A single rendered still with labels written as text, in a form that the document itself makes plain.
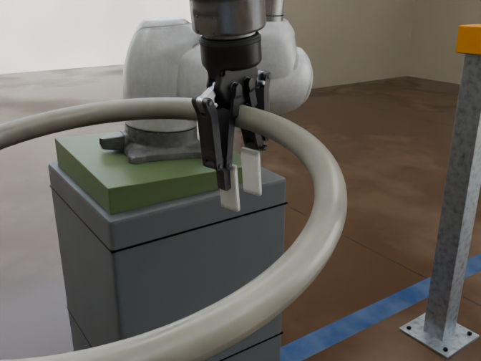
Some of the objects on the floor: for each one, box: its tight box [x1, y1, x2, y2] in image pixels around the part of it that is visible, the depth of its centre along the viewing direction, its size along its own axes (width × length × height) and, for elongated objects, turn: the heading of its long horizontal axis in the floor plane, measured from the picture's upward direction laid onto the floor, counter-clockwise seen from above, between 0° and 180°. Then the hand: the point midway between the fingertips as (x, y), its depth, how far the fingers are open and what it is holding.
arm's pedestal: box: [48, 161, 288, 361], centre depth 128 cm, size 50×50×80 cm
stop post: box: [399, 24, 481, 359], centre depth 167 cm, size 20×20×109 cm
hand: (240, 180), depth 71 cm, fingers closed on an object, 4 cm apart
